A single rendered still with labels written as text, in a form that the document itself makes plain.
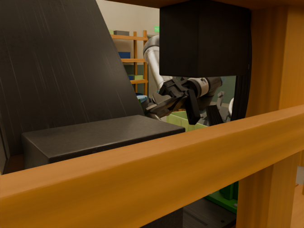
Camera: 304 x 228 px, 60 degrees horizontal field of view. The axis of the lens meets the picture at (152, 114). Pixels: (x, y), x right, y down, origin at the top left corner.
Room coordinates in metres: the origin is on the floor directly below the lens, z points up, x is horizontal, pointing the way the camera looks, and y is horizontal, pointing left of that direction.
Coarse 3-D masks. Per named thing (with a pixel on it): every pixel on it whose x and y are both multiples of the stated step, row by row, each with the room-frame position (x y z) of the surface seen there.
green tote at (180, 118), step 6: (174, 114) 2.15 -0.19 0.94; (180, 114) 2.18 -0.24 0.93; (186, 114) 2.21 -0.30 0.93; (168, 120) 2.09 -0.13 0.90; (174, 120) 2.02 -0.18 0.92; (180, 120) 1.94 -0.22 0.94; (186, 120) 1.87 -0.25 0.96; (186, 126) 1.87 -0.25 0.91; (192, 126) 1.81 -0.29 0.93; (198, 126) 1.75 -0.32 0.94; (204, 126) 1.69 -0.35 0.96
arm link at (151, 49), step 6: (156, 36) 1.31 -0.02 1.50; (150, 42) 1.27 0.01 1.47; (156, 42) 1.27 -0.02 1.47; (144, 48) 1.26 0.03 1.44; (150, 48) 1.23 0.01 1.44; (156, 48) 1.23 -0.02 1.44; (144, 54) 1.24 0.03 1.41; (150, 54) 1.21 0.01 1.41; (156, 54) 1.20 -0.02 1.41; (150, 60) 1.19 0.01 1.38; (156, 60) 1.16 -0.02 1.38; (150, 66) 1.17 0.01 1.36; (156, 66) 1.13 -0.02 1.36; (156, 72) 1.11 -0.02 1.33; (156, 78) 1.09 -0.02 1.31; (162, 78) 1.06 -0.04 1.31; (168, 78) 1.06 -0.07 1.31; (156, 84) 1.08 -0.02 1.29; (162, 84) 1.03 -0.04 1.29; (180, 108) 0.99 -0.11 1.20
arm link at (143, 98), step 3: (138, 96) 1.57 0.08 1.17; (141, 96) 1.56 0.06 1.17; (144, 96) 1.55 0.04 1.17; (141, 99) 1.51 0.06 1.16; (144, 99) 1.52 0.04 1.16; (147, 99) 1.55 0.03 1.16; (150, 99) 1.56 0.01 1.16; (141, 102) 1.51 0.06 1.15; (144, 102) 1.52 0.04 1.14; (147, 102) 1.53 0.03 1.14; (150, 102) 1.54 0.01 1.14; (144, 105) 1.52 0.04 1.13; (147, 105) 1.52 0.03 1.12; (144, 108) 1.51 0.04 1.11
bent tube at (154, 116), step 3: (153, 105) 0.79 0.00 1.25; (156, 105) 0.79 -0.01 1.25; (147, 108) 0.77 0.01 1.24; (150, 108) 0.77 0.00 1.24; (144, 111) 0.78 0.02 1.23; (147, 111) 0.78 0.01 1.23; (147, 114) 0.78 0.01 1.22; (150, 114) 0.78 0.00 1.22; (153, 114) 0.78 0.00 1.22; (156, 114) 0.78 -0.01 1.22; (150, 117) 0.78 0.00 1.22; (153, 117) 0.77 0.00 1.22; (156, 117) 0.77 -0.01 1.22; (159, 117) 0.78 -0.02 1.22
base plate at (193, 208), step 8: (200, 200) 0.85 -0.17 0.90; (208, 200) 0.85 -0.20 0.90; (184, 208) 0.80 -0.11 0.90; (192, 208) 0.80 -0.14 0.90; (200, 208) 0.80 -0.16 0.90; (208, 208) 0.80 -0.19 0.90; (216, 208) 0.80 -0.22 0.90; (224, 208) 0.80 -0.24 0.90; (184, 216) 0.75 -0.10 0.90; (192, 216) 0.75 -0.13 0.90; (200, 216) 0.75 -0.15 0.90; (208, 216) 0.75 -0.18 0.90; (216, 216) 0.75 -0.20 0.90; (224, 216) 0.75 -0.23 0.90; (232, 216) 0.75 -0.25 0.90; (184, 224) 0.71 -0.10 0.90; (192, 224) 0.71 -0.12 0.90; (200, 224) 0.71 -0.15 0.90; (208, 224) 0.71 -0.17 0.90; (216, 224) 0.71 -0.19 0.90; (224, 224) 0.71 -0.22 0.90; (232, 224) 0.73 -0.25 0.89
